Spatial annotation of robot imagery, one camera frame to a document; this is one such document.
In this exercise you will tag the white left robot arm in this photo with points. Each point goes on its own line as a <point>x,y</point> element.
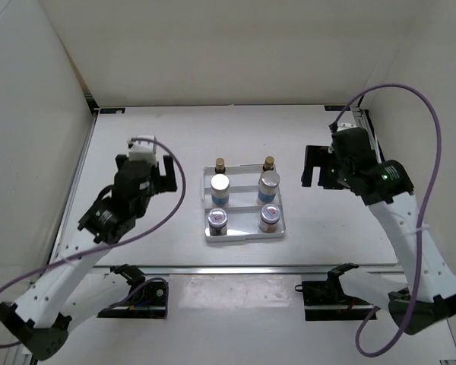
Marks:
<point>44,316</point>

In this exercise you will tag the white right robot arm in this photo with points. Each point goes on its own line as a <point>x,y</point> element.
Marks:
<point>429,296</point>

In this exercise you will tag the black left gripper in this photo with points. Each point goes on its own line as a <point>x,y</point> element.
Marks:
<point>163,182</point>

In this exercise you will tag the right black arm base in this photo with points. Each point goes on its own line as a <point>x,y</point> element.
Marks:
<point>325,301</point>

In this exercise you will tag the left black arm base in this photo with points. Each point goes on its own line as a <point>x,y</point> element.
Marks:
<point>147,297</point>

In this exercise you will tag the left blue corner label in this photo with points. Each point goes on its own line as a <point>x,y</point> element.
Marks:
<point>112,111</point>

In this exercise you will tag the yellow sauce bottle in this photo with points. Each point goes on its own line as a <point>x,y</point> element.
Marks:
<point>220,167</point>
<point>268,164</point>

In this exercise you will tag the white divided tray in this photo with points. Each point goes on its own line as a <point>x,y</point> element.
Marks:
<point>243,210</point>

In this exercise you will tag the right blue corner label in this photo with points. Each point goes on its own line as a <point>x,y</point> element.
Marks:
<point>336,108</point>

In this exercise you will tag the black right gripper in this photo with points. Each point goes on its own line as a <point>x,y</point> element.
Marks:
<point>316,157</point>

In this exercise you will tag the dark spice jar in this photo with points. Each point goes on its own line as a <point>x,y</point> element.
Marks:
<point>217,220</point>

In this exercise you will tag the blue corner label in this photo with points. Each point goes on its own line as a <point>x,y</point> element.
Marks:
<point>112,111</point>
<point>336,108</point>

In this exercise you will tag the blue label jar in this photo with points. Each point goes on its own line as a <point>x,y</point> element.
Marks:
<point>268,186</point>
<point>220,190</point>

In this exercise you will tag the pale spice jar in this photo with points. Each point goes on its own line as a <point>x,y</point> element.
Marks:
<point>269,218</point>

